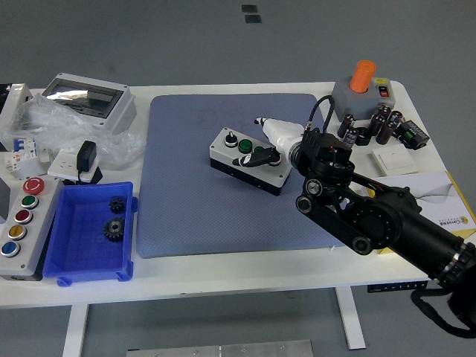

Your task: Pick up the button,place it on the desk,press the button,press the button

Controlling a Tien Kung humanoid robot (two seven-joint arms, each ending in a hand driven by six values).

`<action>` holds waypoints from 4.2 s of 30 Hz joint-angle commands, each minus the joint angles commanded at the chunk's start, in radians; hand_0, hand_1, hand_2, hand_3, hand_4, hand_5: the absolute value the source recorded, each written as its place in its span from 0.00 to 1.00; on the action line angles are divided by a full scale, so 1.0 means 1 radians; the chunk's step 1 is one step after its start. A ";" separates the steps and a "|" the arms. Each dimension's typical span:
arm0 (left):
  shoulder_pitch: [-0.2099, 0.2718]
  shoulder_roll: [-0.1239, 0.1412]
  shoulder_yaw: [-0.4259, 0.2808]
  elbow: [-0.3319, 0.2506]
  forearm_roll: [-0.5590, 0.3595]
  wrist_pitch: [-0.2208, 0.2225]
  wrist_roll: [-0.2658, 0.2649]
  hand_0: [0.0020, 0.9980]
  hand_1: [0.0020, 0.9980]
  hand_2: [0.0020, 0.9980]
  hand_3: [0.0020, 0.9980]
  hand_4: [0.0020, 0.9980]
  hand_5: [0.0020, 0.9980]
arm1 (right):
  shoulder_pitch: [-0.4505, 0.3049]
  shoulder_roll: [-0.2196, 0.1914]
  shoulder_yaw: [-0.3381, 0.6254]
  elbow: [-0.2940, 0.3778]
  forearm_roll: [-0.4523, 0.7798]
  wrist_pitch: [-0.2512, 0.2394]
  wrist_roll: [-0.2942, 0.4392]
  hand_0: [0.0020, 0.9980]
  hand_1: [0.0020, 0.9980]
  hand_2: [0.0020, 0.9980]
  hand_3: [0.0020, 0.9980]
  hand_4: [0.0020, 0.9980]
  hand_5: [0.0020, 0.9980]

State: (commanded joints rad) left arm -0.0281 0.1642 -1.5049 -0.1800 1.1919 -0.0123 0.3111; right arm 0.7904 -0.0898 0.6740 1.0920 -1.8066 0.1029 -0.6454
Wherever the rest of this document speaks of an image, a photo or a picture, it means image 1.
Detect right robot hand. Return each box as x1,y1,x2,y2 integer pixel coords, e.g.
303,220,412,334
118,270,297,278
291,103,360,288
254,116,304,169

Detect grey four-button control box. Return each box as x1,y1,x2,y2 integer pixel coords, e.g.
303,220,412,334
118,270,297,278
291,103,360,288
208,126,293,197

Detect grey five-button control box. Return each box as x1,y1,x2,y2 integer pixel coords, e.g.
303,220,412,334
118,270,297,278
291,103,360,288
0,177,64,282

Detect orange cylinder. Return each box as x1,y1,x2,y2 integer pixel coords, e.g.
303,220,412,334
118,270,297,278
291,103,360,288
349,59,377,94

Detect grey-blue mat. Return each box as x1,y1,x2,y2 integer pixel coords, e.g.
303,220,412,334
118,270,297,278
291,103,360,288
135,92,339,260

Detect black module with green terminal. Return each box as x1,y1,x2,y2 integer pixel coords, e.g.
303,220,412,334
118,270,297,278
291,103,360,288
394,119,431,150

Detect yellow and white cardboard box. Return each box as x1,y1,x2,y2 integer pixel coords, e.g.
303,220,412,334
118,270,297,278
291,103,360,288
366,170,476,256

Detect small black gear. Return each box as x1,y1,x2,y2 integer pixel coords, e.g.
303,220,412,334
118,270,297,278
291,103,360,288
108,196,126,215

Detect black table control panel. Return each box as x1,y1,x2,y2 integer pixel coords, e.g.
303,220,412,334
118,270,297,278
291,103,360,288
367,281,428,294

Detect large black gear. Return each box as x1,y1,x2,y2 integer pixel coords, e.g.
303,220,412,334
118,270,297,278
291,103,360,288
102,217,126,243

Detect black power adapter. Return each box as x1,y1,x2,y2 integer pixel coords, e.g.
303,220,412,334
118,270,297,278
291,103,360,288
76,140,98,174

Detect white table leg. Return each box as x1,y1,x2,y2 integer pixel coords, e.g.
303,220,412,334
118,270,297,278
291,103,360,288
332,286,367,350
61,303,91,357

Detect white power socket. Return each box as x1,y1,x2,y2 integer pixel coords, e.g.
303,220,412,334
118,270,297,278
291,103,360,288
47,148,101,183

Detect clear plastic bag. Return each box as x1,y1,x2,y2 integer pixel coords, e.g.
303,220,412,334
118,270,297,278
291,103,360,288
0,93,144,167

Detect blue plastic bin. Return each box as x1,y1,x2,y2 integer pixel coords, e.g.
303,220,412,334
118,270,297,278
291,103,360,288
42,181,139,287

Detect grey metal plate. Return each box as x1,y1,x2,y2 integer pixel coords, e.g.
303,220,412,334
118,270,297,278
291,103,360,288
126,338,313,357

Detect white circuit breaker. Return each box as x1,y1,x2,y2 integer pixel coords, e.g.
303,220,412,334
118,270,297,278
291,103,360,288
4,137,40,179

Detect grey switch box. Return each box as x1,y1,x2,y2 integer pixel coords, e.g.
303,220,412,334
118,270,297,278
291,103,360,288
329,76,398,120

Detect black ring core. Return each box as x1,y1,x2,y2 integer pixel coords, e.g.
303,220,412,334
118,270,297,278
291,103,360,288
355,126,373,146

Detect white wall switch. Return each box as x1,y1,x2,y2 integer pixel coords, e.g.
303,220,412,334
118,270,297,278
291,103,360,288
370,144,420,176

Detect grey enclosure with clear lid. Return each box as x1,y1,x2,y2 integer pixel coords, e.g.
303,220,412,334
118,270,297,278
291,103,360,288
41,72,138,135

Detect white enclosure box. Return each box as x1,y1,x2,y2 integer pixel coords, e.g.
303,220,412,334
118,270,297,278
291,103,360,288
0,83,36,131

